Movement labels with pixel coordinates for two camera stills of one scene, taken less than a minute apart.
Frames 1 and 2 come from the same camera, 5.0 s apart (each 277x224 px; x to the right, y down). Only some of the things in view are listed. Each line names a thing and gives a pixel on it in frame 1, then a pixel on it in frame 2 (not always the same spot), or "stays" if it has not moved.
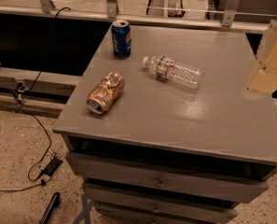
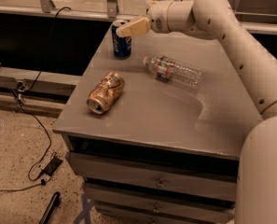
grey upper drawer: (163, 179) stays
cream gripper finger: (270, 70) to (164, 17)
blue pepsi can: (121, 38) stays
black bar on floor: (54, 202) stays
